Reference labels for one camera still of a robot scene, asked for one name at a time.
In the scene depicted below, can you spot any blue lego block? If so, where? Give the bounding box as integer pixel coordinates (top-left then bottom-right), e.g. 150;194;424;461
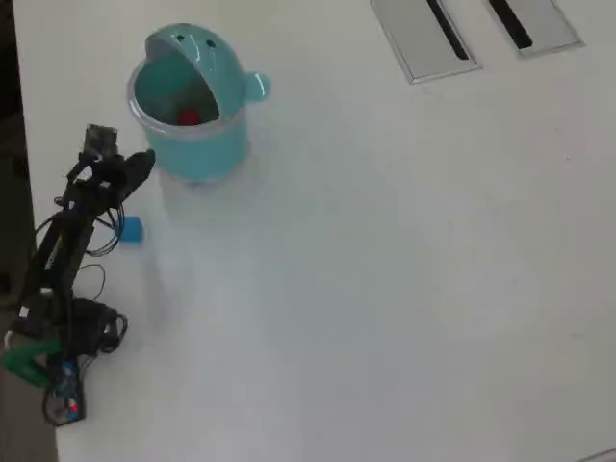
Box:
117;216;145;245

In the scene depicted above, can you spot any black looping cable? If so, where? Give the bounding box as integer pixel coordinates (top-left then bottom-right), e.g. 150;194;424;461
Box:
36;204;124;302

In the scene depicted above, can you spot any teal whale-shaped bin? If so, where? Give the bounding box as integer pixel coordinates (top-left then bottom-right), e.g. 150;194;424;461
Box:
126;21;272;188

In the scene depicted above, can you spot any silver desk cable grommet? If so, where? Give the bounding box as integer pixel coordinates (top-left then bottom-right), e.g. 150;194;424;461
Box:
485;0;586;61
369;0;484;87

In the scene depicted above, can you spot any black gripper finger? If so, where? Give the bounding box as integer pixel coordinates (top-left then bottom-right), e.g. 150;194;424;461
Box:
118;150;156;199
119;149;154;187

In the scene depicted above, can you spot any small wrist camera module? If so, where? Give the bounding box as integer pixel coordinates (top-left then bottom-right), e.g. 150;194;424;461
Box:
82;123;120;160

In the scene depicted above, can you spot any green plastic table clamp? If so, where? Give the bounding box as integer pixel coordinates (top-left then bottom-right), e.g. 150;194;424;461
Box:
0;339;64;387

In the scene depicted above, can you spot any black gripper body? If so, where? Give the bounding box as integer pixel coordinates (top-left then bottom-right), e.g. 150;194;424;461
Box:
90;156;129;213

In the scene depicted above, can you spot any blue controller circuit board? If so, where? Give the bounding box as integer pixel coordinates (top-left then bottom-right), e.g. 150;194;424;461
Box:
45;358;87;427

